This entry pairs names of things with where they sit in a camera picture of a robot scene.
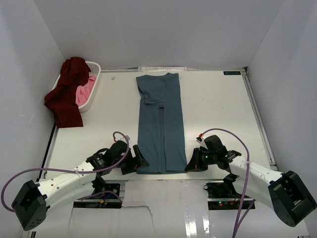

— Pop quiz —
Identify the paper sheet at back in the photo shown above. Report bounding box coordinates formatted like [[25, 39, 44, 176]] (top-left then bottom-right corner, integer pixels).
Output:
[[138, 66, 187, 72]]

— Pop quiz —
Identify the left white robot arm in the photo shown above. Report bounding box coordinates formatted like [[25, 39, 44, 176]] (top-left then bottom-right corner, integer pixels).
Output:
[[11, 141, 149, 231]]

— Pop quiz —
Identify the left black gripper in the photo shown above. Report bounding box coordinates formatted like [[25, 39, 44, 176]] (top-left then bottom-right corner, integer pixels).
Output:
[[112, 145, 148, 175]]

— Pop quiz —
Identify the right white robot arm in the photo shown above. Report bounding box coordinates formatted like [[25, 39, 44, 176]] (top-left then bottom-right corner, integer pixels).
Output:
[[185, 135, 317, 227]]

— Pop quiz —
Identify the dark label sticker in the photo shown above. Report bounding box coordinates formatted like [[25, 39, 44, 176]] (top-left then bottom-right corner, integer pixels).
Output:
[[223, 71, 241, 75]]

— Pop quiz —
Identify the pink t shirt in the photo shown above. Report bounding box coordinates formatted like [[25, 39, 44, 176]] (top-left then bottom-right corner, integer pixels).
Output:
[[75, 75, 97, 107]]

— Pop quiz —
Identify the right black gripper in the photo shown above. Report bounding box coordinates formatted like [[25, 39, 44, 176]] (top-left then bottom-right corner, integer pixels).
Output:
[[185, 148, 217, 172]]

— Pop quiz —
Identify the dark red t shirt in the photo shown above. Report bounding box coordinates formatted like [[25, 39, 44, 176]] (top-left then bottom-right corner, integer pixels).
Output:
[[45, 57, 91, 128]]

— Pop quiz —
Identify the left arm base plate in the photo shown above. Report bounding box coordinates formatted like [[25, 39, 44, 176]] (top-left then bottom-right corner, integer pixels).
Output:
[[73, 181, 125, 209]]

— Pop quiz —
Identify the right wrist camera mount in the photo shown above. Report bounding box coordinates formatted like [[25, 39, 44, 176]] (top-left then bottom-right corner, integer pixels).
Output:
[[196, 133, 207, 149]]

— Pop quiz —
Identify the teal blue t shirt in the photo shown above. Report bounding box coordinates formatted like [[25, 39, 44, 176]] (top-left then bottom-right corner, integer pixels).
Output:
[[136, 73, 187, 174]]

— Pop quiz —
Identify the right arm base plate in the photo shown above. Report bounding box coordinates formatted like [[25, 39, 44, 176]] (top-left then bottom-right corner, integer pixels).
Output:
[[203, 182, 241, 211]]

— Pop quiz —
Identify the white plastic laundry basket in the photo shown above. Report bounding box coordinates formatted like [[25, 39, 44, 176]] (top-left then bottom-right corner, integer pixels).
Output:
[[53, 61, 101, 113]]

